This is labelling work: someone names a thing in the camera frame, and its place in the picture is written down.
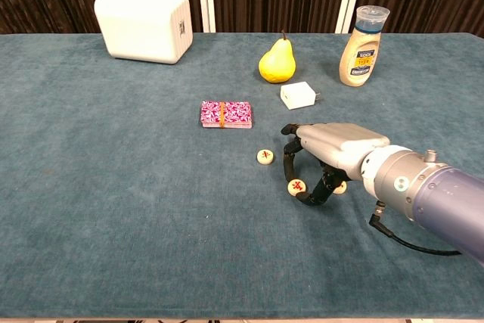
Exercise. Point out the teal table cloth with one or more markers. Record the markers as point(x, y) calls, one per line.
point(113, 187)

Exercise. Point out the white USB wall charger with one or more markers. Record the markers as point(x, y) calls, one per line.
point(296, 95)

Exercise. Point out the white rounded plastic box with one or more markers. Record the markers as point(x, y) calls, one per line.
point(140, 24)

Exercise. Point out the beige sauce squeeze bottle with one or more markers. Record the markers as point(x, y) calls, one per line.
point(359, 69)

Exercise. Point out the wooden chess disc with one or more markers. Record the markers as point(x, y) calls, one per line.
point(342, 187)
point(296, 187)
point(265, 157)

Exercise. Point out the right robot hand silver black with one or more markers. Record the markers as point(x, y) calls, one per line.
point(340, 141)

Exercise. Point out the pink patterned card deck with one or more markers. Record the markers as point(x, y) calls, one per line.
point(238, 113)

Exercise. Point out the yellow pear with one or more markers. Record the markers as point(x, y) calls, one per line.
point(277, 66)

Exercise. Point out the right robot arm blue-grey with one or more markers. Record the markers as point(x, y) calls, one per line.
point(435, 187)

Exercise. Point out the orange rubber band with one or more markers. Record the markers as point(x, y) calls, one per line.
point(222, 115)

